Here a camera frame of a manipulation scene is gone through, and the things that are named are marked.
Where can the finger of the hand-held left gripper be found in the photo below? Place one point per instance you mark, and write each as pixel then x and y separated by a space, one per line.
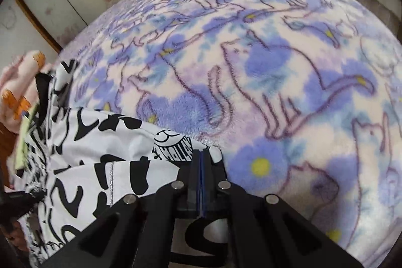
pixel 18 202

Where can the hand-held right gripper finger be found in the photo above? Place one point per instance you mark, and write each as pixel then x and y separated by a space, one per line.
pixel 198 180
pixel 205 183

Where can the black white printed jacket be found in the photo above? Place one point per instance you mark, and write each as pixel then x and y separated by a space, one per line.
pixel 94 142

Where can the green black folded garment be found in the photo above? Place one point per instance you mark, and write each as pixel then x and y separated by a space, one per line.
pixel 26 142

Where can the rolled pink bear quilt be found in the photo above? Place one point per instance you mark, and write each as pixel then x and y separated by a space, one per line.
pixel 15 79

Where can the purple cat print blanket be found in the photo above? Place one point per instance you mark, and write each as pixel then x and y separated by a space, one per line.
pixel 282 67

